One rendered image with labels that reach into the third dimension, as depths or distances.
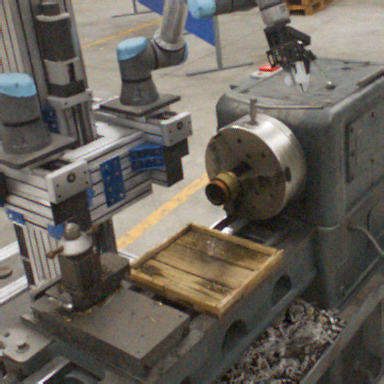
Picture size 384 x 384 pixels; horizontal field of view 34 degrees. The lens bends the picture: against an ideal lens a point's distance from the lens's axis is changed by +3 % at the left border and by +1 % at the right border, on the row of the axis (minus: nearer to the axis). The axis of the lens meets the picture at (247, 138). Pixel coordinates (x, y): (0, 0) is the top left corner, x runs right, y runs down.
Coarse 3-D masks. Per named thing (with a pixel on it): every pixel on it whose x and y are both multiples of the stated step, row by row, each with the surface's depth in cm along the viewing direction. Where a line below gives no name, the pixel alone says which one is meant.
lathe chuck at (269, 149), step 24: (240, 120) 191; (264, 120) 189; (240, 144) 187; (264, 144) 181; (288, 144) 185; (240, 168) 196; (264, 168) 184; (288, 168) 183; (264, 192) 188; (288, 192) 184; (264, 216) 191
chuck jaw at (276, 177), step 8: (240, 176) 184; (248, 176) 182; (256, 176) 181; (264, 176) 180; (272, 176) 179; (280, 176) 182; (288, 176) 183; (240, 184) 181; (248, 184) 182; (256, 184) 180; (264, 184) 181; (272, 184) 179
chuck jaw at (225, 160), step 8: (216, 136) 192; (208, 144) 189; (216, 144) 187; (224, 144) 189; (216, 152) 188; (224, 152) 187; (232, 152) 189; (216, 160) 187; (224, 160) 186; (232, 160) 188; (216, 168) 185; (224, 168) 184; (232, 168) 186
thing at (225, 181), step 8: (216, 176) 182; (224, 176) 181; (232, 176) 181; (208, 184) 180; (216, 184) 178; (224, 184) 179; (232, 184) 180; (208, 192) 181; (216, 192) 184; (224, 192) 178; (232, 192) 180; (216, 200) 182; (224, 200) 178
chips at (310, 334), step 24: (288, 312) 212; (312, 312) 207; (336, 312) 204; (264, 336) 197; (288, 336) 200; (312, 336) 195; (336, 336) 199; (240, 360) 191; (264, 360) 188; (288, 360) 186; (312, 360) 187
